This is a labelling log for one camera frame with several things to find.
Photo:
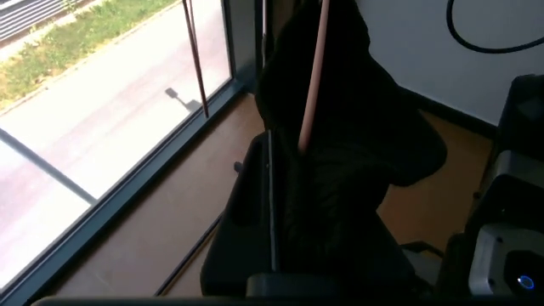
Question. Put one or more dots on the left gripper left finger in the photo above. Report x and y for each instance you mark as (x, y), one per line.
(242, 238)

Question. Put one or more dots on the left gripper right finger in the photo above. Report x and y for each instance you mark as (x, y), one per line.
(391, 272)

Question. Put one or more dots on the black garment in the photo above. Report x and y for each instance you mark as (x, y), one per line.
(361, 106)

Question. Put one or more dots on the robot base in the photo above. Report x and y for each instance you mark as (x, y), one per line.
(489, 255)

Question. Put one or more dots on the window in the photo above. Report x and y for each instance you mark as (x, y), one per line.
(127, 191)

